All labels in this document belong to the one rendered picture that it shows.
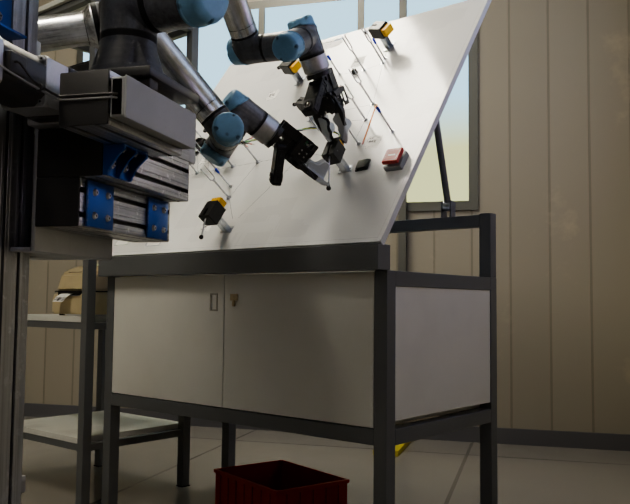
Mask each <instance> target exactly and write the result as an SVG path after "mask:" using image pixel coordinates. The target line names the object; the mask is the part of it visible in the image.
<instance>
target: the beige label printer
mask: <svg viewBox="0 0 630 504"><path fill-rule="evenodd" d="M82 274H83V266H79V267H74V268H72V269H69V270H68V271H66V272H64V274H63V275H62V277H61V280H60V283H59V286H58V289H59V291H55V292H57V294H54V297H53V300H54V299H55V298H56V297H57V296H58V295H59V294H70V295H69V296H67V297H66V298H65V300H64V301H63V302H52V312H54V314H59V315H65V314H81V306H82ZM107 288H108V277H102V276H98V264H97V266H96V300H95V315H104V314H107Z"/></svg>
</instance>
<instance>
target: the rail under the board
mask: <svg viewBox="0 0 630 504"><path fill-rule="evenodd" d="M375 270H390V245H389V244H384V245H383V244H380V243H373V244H353V245H334V246H315V247H295V248H276V249H256V250H237V251H218V252H198V253H179V254H160V255H140V256H121V257H112V259H111V260H99V262H98V276H102V277H126V276H167V275H209V274H251V273H292V272H334V271H375Z"/></svg>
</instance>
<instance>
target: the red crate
mask: <svg viewBox="0 0 630 504"><path fill-rule="evenodd" d="M214 473H216V486H215V504H347V483H349V479H347V478H343V477H340V476H336V475H333V474H330V473H326V472H323V471H320V470H316V469H313V468H309V467H306V466H303V465H299V464H296V463H293V462H289V461H286V460H275V461H267V462H260V463H253V464H246V465H238V466H231V467H224V468H217V469H214Z"/></svg>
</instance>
